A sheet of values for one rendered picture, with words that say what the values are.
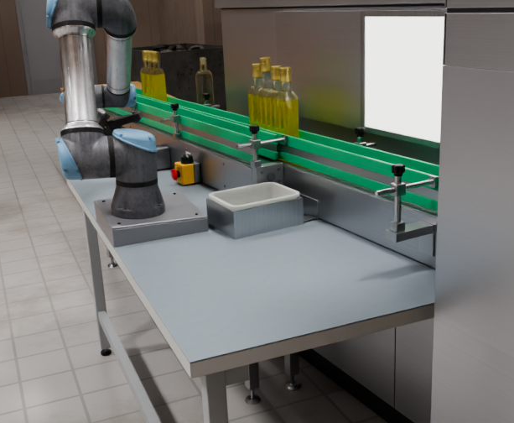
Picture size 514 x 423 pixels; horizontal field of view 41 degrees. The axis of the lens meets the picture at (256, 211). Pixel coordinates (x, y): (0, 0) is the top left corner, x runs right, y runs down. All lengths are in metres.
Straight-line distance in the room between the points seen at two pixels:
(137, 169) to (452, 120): 0.93
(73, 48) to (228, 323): 0.93
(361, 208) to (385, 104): 0.33
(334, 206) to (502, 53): 0.85
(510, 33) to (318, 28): 1.10
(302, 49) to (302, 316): 1.11
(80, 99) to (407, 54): 0.87
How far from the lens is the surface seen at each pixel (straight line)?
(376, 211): 1.77
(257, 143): 2.04
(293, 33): 2.33
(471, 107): 1.25
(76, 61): 1.96
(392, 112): 1.95
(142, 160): 1.89
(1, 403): 2.77
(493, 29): 1.21
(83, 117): 1.92
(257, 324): 1.39
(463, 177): 1.28
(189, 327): 1.40
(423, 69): 1.85
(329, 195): 1.92
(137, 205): 1.91
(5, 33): 11.96
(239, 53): 2.73
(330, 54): 2.15
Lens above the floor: 1.37
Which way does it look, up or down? 17 degrees down
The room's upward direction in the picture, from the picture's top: 3 degrees counter-clockwise
